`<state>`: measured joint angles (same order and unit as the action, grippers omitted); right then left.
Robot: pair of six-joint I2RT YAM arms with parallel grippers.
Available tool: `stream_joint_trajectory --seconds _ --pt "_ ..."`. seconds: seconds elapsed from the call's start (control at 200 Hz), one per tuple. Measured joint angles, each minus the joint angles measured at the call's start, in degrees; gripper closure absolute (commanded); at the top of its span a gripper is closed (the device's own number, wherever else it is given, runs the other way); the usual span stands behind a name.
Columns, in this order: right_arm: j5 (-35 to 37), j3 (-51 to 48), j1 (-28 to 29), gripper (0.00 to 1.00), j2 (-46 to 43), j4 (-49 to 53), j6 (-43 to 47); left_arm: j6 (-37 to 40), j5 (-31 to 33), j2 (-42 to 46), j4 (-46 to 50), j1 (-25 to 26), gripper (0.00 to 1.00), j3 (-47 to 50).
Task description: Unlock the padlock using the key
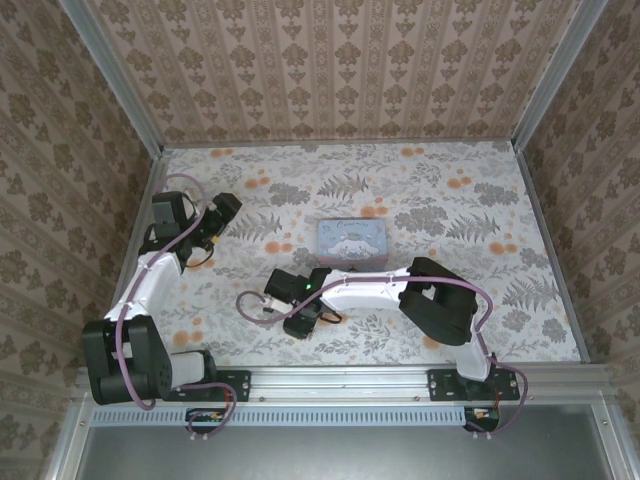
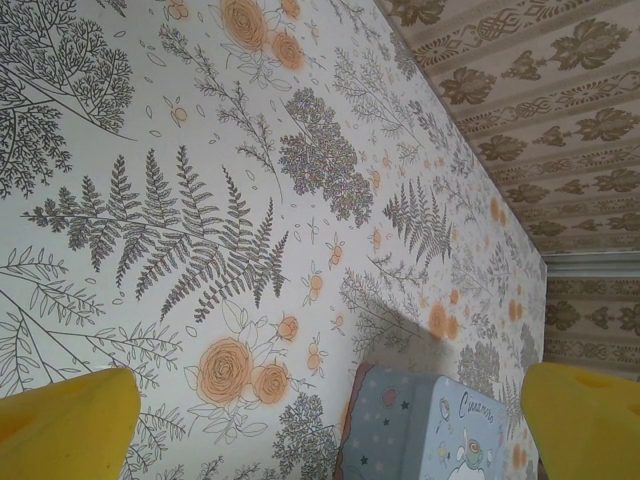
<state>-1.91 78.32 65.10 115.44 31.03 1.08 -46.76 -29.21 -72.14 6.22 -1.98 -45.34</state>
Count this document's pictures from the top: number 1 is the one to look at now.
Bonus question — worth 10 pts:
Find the light blue cartoon tin box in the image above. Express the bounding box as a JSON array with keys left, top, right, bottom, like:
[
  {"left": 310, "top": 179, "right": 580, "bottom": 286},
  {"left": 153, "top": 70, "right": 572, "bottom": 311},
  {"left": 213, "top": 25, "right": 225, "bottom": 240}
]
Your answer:
[{"left": 316, "top": 217, "right": 392, "bottom": 275}]

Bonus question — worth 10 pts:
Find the floral table cover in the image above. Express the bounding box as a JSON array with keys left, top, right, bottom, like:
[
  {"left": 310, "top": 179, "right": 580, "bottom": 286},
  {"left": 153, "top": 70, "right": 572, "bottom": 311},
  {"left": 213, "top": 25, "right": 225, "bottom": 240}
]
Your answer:
[{"left": 119, "top": 141, "right": 584, "bottom": 366}]

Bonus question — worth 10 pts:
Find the black controller board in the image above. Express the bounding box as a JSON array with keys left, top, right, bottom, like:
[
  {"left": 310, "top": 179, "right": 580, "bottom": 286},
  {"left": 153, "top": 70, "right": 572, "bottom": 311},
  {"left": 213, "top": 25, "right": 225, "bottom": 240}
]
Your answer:
[
  {"left": 185, "top": 407, "right": 227, "bottom": 434},
  {"left": 463, "top": 407, "right": 501, "bottom": 434}
]

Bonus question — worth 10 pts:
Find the grey metal panel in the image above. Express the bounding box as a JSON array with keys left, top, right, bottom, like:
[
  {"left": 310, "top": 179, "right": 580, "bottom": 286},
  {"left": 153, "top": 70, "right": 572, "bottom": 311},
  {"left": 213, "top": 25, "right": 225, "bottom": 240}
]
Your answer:
[{"left": 79, "top": 424, "right": 609, "bottom": 480}]

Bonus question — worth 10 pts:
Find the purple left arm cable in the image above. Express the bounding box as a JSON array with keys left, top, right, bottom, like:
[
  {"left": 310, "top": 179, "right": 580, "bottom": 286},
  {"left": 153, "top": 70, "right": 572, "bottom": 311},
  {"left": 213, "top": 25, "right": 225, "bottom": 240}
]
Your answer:
[{"left": 114, "top": 172, "right": 235, "bottom": 444}]

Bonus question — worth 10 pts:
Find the aluminium side rail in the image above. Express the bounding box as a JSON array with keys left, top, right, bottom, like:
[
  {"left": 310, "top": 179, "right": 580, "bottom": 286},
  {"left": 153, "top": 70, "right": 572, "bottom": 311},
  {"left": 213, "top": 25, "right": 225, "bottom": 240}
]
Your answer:
[
  {"left": 93, "top": 148, "right": 170, "bottom": 367},
  {"left": 513, "top": 148, "right": 590, "bottom": 362}
]

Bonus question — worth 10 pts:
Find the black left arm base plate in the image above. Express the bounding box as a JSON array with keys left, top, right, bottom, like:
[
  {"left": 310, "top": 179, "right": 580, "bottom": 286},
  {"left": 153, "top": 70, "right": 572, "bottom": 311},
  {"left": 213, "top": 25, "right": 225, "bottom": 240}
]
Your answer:
[{"left": 162, "top": 368, "right": 252, "bottom": 403}]

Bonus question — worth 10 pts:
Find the aluminium mounting rail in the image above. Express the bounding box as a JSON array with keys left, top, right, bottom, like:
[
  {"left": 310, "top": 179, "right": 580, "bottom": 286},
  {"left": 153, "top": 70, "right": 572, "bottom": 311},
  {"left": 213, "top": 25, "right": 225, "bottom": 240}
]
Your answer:
[{"left": 73, "top": 363, "right": 615, "bottom": 403}]

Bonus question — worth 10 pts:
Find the grey slotted cable duct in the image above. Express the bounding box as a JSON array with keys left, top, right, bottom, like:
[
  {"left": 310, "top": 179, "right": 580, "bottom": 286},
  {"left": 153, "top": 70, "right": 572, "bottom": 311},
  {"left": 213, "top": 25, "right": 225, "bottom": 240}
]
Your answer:
[{"left": 91, "top": 405, "right": 503, "bottom": 427}]

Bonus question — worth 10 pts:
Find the aluminium frame post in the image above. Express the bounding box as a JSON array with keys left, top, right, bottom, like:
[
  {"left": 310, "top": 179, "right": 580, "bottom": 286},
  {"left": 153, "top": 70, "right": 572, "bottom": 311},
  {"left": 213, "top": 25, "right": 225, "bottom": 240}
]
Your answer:
[
  {"left": 63, "top": 0, "right": 166, "bottom": 155},
  {"left": 510, "top": 0, "right": 610, "bottom": 154}
]

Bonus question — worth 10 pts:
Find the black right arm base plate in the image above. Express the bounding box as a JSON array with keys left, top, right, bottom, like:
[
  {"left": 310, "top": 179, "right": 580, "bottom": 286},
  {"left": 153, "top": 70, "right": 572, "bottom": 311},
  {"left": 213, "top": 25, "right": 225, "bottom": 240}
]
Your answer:
[{"left": 428, "top": 368, "right": 521, "bottom": 403}]

